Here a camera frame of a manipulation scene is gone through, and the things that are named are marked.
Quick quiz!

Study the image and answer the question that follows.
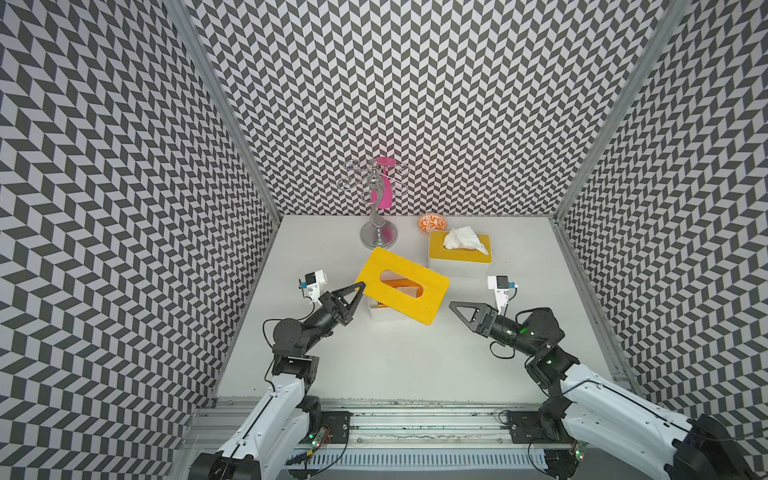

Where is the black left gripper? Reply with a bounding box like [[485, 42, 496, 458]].
[[301, 281, 365, 355]]

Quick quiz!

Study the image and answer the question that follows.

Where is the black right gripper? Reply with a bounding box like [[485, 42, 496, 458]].
[[449, 302, 539, 357]]

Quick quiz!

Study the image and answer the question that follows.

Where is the white plastic box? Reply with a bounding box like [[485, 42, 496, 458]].
[[427, 257, 492, 278], [367, 298, 412, 322]]

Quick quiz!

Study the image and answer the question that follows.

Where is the yellow wooden lid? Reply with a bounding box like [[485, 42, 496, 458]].
[[357, 247, 450, 325], [428, 231, 493, 265]]

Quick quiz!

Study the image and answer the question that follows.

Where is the orange tissue pack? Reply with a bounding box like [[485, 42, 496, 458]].
[[381, 278, 423, 298], [443, 226, 489, 255]]

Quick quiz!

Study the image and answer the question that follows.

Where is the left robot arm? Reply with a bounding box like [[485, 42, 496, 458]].
[[187, 281, 366, 480]]

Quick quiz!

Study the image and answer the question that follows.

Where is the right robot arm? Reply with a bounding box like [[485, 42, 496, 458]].
[[449, 301, 757, 479]]

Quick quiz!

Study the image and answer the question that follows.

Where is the orange patterned ceramic bowl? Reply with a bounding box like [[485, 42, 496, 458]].
[[417, 213, 447, 235]]

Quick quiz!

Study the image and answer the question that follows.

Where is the chrome jewelry stand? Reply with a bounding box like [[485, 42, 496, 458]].
[[338, 156, 399, 250]]

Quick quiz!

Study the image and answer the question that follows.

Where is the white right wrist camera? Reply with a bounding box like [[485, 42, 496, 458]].
[[487, 275, 518, 315]]

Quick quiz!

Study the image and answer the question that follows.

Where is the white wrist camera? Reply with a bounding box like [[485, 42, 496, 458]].
[[299, 270, 327, 303], [487, 275, 518, 315]]

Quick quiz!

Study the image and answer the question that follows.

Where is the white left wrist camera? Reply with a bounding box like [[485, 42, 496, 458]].
[[299, 270, 327, 303]]

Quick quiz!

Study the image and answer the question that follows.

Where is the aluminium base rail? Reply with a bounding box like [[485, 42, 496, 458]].
[[173, 395, 697, 480]]

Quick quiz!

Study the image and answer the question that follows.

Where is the aluminium corner post left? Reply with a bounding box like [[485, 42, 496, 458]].
[[164, 0, 283, 224]]

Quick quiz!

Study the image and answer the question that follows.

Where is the aluminium corner post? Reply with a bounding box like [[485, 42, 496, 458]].
[[164, 0, 283, 224], [551, 0, 691, 222]]

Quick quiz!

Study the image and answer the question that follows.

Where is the aluminium corner post right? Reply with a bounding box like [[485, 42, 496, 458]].
[[551, 0, 691, 222]]

